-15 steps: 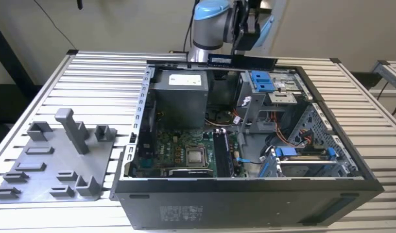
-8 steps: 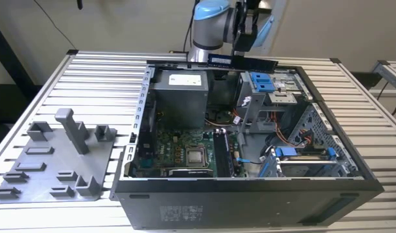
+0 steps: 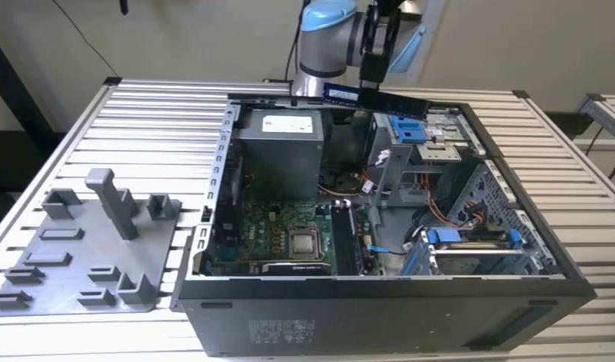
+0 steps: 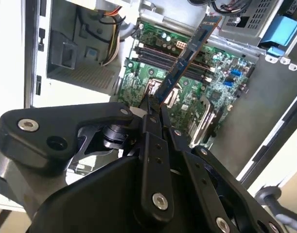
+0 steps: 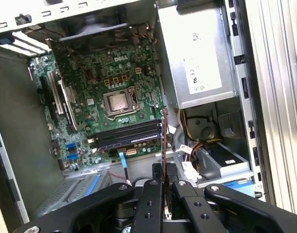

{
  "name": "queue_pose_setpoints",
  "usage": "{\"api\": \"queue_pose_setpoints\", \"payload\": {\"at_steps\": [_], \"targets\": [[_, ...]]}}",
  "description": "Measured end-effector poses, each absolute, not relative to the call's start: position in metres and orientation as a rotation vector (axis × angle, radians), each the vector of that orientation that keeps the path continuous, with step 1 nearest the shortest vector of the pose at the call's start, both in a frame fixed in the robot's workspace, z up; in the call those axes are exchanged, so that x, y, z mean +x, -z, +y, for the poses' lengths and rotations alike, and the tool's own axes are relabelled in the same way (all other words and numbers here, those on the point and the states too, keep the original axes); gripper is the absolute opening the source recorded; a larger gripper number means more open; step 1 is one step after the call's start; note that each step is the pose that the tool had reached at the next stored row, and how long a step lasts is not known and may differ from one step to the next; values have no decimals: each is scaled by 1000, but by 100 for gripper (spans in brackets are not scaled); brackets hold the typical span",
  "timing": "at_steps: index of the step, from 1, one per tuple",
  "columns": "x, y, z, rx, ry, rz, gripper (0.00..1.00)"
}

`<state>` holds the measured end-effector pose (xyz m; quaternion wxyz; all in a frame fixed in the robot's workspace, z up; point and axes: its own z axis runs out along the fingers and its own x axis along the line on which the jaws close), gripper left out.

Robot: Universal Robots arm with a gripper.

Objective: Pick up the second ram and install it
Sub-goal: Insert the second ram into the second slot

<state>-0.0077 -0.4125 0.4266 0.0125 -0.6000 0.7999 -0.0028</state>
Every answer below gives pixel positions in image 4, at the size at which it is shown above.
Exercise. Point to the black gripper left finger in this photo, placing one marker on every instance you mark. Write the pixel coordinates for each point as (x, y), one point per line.
(53, 121)

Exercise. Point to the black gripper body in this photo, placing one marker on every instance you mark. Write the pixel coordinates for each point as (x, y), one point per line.
(102, 206)

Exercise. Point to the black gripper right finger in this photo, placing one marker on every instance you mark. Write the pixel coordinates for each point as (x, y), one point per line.
(194, 174)

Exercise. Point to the green RAM stick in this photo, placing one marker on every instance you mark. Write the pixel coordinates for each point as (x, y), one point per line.
(187, 53)

